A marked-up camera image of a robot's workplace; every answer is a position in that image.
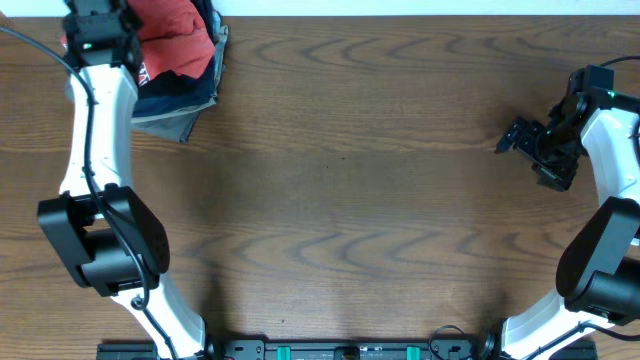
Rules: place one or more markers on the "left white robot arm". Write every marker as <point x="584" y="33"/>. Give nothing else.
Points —
<point x="104" y="234"/>

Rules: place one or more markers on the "grey khaki folded garment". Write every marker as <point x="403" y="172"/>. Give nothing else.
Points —
<point x="177" y="125"/>

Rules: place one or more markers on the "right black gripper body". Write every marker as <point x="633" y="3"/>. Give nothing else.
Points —
<point x="555" y="154"/>

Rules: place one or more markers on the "navy blue folded garment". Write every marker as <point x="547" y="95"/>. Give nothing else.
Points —
<point x="175" y="92"/>

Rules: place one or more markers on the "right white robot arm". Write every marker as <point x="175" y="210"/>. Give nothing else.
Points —
<point x="596" y="284"/>

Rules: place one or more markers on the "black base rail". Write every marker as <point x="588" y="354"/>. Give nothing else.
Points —
<point x="260" y="350"/>

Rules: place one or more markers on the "red orange t-shirt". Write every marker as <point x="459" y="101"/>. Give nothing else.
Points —
<point x="137" y="42"/>

